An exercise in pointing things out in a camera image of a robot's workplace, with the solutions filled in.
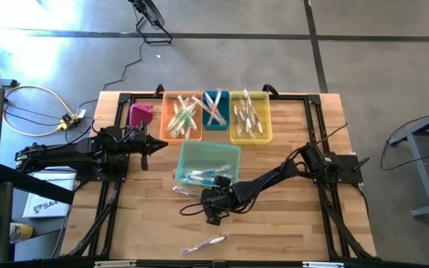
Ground grey metal table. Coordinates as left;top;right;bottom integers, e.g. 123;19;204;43
387;102;429;220

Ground green translucent plastic bin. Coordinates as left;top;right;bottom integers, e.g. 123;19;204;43
174;140;242;187

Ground purple toothbrush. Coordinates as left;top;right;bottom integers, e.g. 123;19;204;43
242;87;256;124
179;233;229;256
171;185;203;199

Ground yellow-green toothbrush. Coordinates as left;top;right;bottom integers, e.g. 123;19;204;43
179;98;200;130

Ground orange plastic bin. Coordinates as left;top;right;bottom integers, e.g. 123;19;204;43
159;91;203;145

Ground white label plate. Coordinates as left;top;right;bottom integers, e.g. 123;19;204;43
93;261;137;268
302;261;345;268

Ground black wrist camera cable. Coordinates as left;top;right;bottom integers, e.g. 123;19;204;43
179;202;210;217

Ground thin black cable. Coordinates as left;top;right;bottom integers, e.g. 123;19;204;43
385;114;429;147

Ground yellow power plug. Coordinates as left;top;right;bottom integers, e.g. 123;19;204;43
57;113;81;131

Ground black floor fan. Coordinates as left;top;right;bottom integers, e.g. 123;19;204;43
127;0;174;45

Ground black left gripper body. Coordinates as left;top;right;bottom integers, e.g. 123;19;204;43
124;125;154;171

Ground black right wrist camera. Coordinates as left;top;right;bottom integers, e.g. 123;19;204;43
216;191;234;208

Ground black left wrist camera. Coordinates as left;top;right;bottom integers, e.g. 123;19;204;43
134;130;150;147

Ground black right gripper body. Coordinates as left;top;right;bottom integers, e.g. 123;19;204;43
206;175;244;226

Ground yellow can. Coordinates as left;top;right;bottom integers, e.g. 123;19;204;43
9;222;34;244

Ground magenta plastic bin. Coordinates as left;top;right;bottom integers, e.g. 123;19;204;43
128;103;155;128

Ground teal plastic bin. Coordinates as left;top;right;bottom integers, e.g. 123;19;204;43
201;90;231;132

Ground yellow plastic bin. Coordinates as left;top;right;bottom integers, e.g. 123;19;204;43
229;91;273;145

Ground black fan power cable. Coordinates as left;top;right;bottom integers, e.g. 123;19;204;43
76;14;144;112

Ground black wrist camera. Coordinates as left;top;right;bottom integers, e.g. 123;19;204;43
216;191;234;208
134;130;150;147

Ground yellow cable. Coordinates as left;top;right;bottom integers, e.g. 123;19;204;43
0;61;77;138

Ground white printed box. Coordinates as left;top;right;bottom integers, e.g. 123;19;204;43
22;173;77;220

